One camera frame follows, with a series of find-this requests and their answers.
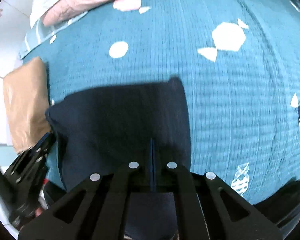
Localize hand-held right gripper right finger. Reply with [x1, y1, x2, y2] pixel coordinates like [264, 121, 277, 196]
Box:
[153, 139, 283, 240]

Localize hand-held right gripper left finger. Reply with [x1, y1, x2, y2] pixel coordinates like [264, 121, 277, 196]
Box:
[17, 137, 153, 240]

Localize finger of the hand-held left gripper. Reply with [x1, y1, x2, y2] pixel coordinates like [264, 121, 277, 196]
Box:
[27, 132, 57, 161]

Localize dark navy jeans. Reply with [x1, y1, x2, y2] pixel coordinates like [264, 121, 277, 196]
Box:
[45, 76, 193, 240]

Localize brown paper bag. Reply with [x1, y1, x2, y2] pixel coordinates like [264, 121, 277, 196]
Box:
[2, 56, 52, 154]

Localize teal printed bedspread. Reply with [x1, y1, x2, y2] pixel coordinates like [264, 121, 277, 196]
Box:
[19, 0, 300, 205]

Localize light blue striped sheet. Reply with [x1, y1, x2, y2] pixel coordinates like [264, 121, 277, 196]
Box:
[19, 11, 89, 59]

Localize dark cloth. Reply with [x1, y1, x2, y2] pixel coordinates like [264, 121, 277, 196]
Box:
[254, 180, 300, 228]

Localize pink quilted jacket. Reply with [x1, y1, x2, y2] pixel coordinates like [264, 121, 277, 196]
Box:
[21, 0, 160, 27]

